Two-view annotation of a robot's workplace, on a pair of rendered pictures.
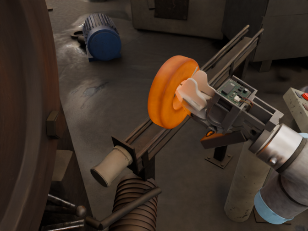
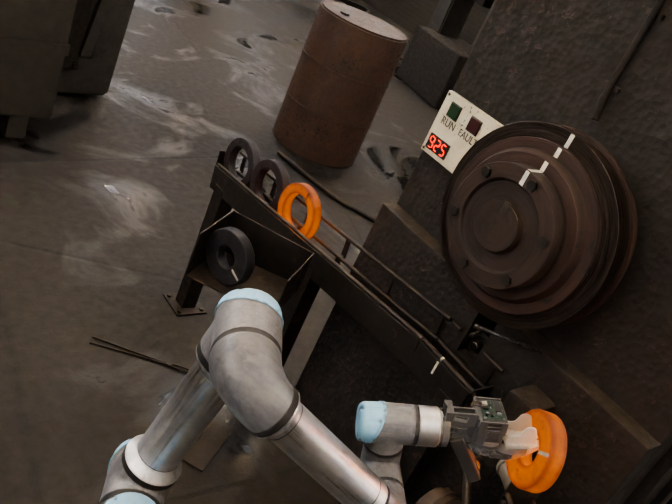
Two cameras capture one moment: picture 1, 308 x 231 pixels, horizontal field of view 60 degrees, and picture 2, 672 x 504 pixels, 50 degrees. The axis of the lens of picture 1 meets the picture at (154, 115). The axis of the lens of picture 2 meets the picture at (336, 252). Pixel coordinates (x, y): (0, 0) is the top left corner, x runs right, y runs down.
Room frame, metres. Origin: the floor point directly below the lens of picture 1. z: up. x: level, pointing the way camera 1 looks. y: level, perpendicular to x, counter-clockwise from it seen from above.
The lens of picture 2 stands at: (0.80, -1.27, 1.65)
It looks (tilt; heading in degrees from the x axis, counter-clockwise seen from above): 27 degrees down; 129
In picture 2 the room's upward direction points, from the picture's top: 25 degrees clockwise
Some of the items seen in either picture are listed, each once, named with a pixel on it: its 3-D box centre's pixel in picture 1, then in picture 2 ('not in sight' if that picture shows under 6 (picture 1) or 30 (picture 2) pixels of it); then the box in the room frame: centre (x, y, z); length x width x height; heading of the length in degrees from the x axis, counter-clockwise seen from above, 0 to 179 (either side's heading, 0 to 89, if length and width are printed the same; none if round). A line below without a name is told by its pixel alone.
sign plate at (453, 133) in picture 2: not in sight; (467, 143); (-0.24, 0.34, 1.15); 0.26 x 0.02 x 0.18; 177
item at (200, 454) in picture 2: not in sight; (218, 345); (-0.42, -0.06, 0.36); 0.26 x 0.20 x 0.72; 32
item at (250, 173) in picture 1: (248, 178); not in sight; (0.69, -0.40, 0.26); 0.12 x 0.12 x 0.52
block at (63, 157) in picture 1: (56, 198); (510, 433); (0.33, 0.21, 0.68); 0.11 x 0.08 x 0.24; 87
